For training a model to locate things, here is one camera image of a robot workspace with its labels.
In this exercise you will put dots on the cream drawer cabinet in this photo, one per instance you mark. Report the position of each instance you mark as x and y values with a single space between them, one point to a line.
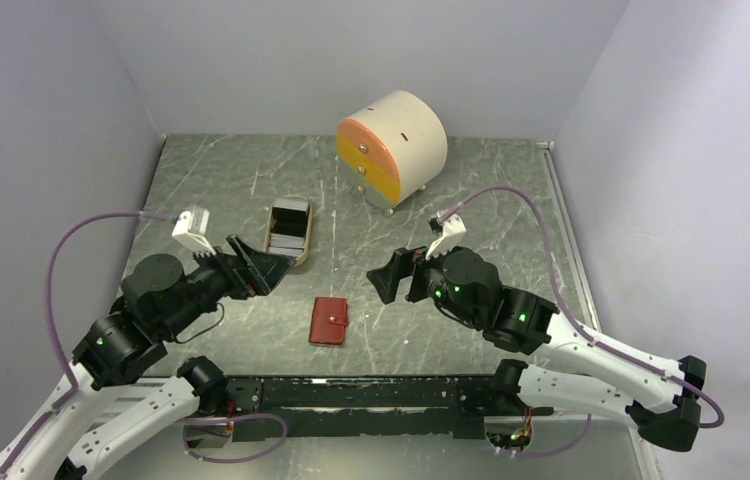
391 148

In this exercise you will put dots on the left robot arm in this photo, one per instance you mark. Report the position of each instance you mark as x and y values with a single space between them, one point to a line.
159 300

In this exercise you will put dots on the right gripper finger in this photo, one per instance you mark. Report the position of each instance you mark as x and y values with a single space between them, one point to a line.
404 261
386 280

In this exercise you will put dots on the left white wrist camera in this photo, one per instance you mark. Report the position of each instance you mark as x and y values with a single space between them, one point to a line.
189 230

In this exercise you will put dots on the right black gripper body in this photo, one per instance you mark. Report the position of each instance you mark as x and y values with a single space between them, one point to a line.
436 281

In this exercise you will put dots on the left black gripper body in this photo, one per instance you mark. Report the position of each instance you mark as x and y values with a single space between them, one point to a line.
218 276

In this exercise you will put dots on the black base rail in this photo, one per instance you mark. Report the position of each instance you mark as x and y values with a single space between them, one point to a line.
456 405

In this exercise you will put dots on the red leather card holder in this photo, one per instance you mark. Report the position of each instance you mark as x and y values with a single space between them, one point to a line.
329 321

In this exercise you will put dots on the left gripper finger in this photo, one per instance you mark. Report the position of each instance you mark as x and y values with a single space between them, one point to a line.
267 272
247 253

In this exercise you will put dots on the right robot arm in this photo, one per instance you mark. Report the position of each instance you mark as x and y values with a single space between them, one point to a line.
657 397

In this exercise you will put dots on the beige oval tray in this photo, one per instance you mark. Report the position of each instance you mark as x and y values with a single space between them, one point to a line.
290 232

